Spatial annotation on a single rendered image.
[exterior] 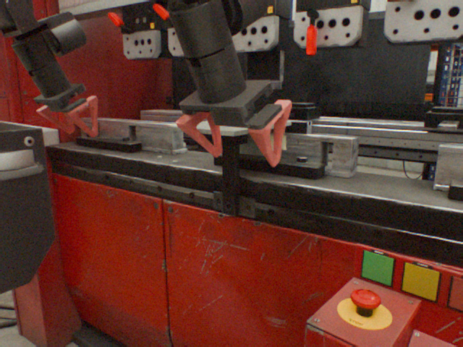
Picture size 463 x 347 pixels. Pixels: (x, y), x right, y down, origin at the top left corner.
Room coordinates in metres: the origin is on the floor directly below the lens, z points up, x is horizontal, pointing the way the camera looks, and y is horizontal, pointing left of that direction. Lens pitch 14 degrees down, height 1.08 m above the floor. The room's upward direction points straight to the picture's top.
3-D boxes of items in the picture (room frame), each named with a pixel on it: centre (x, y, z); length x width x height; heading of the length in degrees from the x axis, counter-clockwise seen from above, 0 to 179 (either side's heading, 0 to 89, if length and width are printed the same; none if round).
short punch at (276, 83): (0.99, -0.09, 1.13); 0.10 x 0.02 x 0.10; 56
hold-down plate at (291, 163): (0.92, -0.09, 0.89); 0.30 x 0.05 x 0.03; 56
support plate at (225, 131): (0.86, -0.01, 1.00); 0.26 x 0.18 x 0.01; 146
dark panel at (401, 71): (1.54, -0.18, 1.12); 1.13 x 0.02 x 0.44; 56
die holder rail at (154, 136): (1.29, 0.37, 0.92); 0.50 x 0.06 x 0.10; 56
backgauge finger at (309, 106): (1.12, -0.17, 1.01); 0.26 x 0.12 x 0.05; 146
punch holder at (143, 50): (1.22, 0.27, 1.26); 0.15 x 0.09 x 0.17; 56
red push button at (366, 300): (0.44, -0.18, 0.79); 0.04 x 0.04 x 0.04
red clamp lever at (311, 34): (0.85, -0.18, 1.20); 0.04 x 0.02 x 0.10; 146
